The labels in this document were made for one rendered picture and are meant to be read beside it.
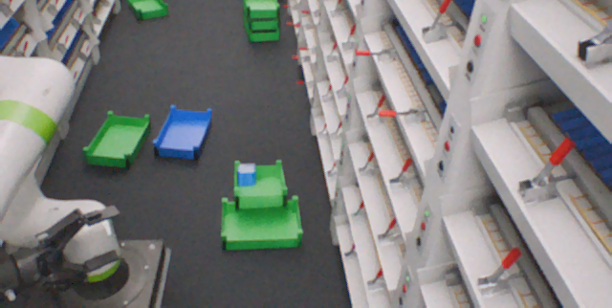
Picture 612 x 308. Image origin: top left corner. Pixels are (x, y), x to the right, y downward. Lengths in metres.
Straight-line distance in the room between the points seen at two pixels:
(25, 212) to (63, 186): 0.98
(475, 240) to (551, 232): 0.24
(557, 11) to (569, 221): 0.25
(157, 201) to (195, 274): 0.42
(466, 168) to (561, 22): 0.30
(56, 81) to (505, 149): 0.84
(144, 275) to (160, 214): 0.67
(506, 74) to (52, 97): 0.83
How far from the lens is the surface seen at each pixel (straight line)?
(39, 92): 1.11
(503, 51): 0.76
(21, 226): 1.43
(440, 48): 1.00
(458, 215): 0.93
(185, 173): 2.32
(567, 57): 0.62
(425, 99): 1.15
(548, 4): 0.72
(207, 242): 2.03
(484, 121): 0.82
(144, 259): 1.55
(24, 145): 1.08
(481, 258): 0.88
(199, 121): 2.61
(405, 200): 1.22
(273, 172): 2.27
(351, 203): 1.75
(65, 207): 1.40
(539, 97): 0.83
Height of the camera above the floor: 1.52
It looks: 38 degrees down
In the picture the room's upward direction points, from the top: 5 degrees clockwise
